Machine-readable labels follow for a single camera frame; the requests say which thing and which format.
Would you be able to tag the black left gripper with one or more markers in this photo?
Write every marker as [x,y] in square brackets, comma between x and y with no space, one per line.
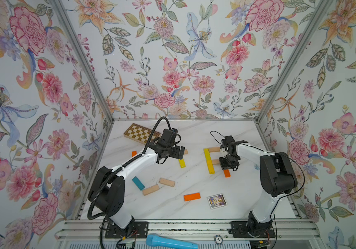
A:
[177,151]

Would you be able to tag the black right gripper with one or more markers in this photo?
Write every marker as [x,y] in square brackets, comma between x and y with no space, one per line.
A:
[223,166]

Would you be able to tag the yellow block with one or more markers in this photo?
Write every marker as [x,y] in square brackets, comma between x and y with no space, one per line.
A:
[210,167]
[207,154]
[182,163]

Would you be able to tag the orange block front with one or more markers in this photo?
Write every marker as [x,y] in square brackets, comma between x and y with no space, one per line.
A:
[191,197]

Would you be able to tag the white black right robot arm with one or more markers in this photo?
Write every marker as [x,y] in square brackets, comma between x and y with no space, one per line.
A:
[277,179]

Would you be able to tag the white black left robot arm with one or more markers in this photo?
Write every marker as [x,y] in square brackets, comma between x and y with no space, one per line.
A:
[108,190]

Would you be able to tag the playing card box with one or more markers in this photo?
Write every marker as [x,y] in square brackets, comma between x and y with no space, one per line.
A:
[217,201]

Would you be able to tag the wooden folding chessboard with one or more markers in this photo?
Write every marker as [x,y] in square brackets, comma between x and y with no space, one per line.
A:
[138,133]

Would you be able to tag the teal block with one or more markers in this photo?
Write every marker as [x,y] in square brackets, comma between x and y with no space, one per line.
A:
[138,184]

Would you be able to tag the blue microphone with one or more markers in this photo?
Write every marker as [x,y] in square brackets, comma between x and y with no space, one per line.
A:
[157,241]

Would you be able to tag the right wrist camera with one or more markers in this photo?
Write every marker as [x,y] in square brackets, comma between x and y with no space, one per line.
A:
[227,142]

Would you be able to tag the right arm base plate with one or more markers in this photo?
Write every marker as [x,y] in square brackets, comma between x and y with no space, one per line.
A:
[241,229]

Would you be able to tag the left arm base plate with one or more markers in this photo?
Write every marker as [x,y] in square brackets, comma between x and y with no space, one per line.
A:
[134,230]

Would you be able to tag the aluminium front rail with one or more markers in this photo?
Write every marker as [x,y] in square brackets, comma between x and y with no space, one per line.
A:
[283,229]

